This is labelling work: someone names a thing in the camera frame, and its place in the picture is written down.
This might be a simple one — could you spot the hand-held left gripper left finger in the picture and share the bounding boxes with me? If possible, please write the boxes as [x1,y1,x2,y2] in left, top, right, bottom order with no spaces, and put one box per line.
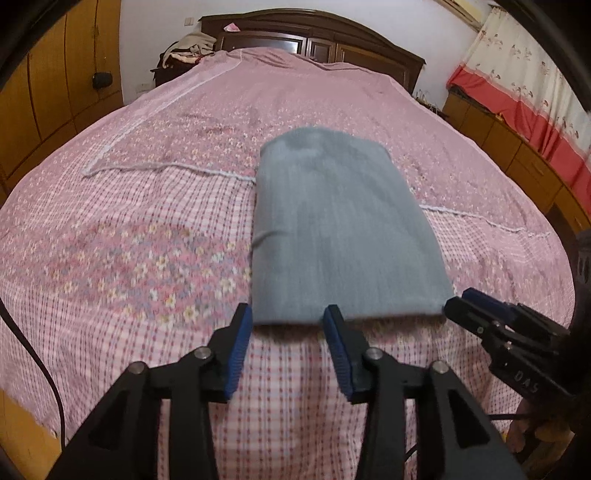
[46,302,254,480]

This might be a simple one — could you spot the person's right hand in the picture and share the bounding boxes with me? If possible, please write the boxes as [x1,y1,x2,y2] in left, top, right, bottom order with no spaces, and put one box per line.
[508,401,575,462]

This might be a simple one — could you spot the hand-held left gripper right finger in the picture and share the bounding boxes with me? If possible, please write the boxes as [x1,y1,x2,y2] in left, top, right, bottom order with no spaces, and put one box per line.
[322,304,527,480]

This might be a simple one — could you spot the thick black cable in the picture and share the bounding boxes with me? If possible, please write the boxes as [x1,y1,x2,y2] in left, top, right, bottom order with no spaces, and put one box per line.
[0,295,64,440]

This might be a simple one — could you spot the red and cream curtain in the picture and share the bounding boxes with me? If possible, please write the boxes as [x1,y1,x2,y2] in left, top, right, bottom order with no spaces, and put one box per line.
[445,7,591,165]

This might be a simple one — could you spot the dark wooden headboard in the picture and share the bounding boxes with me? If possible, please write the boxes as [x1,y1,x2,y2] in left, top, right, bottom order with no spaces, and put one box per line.
[199,10,426,96]

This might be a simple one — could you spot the wooden wardrobe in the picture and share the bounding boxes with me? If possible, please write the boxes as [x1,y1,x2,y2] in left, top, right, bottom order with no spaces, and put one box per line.
[0,0,124,195]

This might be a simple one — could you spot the white air conditioner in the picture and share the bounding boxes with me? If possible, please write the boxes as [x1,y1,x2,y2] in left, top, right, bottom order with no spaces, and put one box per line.
[438,0,488,27]

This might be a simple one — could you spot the pile of clothes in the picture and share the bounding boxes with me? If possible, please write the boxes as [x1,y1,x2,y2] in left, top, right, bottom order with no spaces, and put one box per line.
[159,33,218,71]

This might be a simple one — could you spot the low wooden cabinet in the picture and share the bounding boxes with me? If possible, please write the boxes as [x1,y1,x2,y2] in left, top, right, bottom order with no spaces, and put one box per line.
[442,88,591,241]

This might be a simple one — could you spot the thin metal wires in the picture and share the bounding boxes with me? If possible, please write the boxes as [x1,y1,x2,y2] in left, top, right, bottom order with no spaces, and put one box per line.
[413,89,445,112]

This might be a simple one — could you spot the grey pants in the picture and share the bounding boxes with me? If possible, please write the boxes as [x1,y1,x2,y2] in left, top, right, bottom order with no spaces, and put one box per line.
[250,127,456,326]

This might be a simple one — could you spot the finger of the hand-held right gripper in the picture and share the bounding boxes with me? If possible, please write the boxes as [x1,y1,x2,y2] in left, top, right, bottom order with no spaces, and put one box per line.
[444,296,503,345]
[462,286,519,325]

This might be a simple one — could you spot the pink floral checked bedspread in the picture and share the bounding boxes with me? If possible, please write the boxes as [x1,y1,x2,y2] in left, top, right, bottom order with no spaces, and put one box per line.
[0,46,576,480]

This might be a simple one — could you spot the dark wooden nightstand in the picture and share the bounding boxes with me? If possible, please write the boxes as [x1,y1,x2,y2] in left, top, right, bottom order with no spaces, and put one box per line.
[150,65,186,89]

